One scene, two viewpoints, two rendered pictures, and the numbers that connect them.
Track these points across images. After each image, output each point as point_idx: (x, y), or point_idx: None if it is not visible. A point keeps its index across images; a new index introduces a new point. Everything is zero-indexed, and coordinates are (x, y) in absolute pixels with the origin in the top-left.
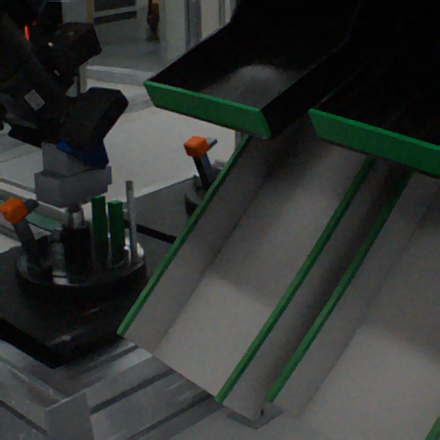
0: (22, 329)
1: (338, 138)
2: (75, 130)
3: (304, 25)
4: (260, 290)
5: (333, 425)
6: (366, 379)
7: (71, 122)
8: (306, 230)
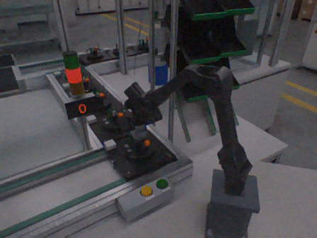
0: (163, 161)
1: None
2: (160, 117)
3: None
4: (194, 121)
5: (217, 129)
6: (215, 121)
7: (157, 116)
8: (192, 110)
